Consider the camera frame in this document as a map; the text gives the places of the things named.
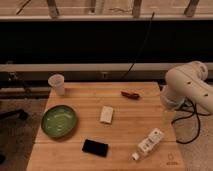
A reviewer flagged red chili pepper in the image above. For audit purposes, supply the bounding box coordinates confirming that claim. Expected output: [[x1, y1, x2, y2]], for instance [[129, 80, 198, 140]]
[[121, 91, 140, 99]]

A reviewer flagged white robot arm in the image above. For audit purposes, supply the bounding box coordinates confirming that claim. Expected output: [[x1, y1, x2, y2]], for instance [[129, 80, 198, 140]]
[[160, 61, 213, 114]]

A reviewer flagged white sponge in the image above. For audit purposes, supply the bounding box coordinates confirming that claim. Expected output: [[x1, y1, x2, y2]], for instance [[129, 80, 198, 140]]
[[100, 106, 114, 124]]

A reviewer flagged black rectangular sponge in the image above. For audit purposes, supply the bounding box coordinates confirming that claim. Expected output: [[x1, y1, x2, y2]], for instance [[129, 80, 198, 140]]
[[82, 139, 108, 157]]

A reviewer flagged white plastic bottle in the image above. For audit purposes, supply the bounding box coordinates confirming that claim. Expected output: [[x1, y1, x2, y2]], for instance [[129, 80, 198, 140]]
[[132, 128, 164, 161]]

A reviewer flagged green bowl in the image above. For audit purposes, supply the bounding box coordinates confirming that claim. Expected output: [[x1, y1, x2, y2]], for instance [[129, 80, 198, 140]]
[[41, 105, 78, 138]]

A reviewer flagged translucent plastic cup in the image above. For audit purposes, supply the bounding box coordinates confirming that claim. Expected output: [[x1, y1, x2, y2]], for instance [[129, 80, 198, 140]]
[[48, 74, 65, 96]]

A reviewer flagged black office chair base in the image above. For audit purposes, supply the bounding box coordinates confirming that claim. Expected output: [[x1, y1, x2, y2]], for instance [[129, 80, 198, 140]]
[[0, 109, 29, 120]]

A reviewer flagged black cable on floor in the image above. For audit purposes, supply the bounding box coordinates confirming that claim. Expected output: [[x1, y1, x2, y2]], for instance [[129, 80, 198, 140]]
[[171, 99, 212, 145]]

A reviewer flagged thin black hanging cable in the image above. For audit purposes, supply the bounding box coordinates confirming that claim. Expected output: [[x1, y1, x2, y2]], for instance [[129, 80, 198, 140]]
[[120, 11, 156, 81]]

